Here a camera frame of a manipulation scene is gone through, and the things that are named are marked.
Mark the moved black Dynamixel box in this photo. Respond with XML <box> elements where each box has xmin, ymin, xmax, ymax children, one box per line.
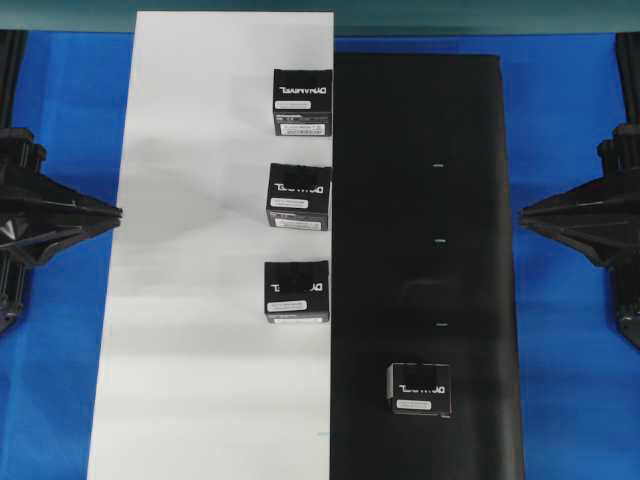
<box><xmin>386</xmin><ymin>362</ymin><xmax>453</xmax><ymax>418</ymax></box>

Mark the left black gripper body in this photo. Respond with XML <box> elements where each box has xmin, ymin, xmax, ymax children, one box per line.
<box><xmin>1</xmin><ymin>128</ymin><xmax>50</xmax><ymax>267</ymax></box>

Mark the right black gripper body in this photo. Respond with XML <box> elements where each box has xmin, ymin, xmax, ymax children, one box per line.
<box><xmin>592</xmin><ymin>123</ymin><xmax>639</xmax><ymax>267</ymax></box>

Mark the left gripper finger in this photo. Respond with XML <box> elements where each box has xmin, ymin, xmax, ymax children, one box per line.
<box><xmin>29</xmin><ymin>217</ymin><xmax>121</xmax><ymax>263</ymax></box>
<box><xmin>42</xmin><ymin>175</ymin><xmax>123</xmax><ymax>216</ymax></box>

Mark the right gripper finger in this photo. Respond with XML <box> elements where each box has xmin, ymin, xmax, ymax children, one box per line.
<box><xmin>519</xmin><ymin>178</ymin><xmax>600</xmax><ymax>218</ymax></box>
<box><xmin>519</xmin><ymin>219</ymin><xmax>608</xmax><ymax>265</ymax></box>

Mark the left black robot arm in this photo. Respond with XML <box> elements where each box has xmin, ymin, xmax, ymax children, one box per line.
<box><xmin>1</xmin><ymin>30</ymin><xmax>123</xmax><ymax>332</ymax></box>

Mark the black base sheet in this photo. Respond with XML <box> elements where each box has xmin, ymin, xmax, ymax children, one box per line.
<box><xmin>330</xmin><ymin>53</ymin><xmax>524</xmax><ymax>479</ymax></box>

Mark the top black Dynamixel box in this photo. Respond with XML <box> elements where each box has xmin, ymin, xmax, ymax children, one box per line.
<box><xmin>272</xmin><ymin>69</ymin><xmax>333</xmax><ymax>137</ymax></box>

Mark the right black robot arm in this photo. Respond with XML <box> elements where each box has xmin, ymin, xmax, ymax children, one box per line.
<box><xmin>519</xmin><ymin>32</ymin><xmax>639</xmax><ymax>347</ymax></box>

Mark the white base sheet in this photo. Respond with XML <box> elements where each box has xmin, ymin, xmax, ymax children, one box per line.
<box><xmin>88</xmin><ymin>12</ymin><xmax>334</xmax><ymax>479</ymax></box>

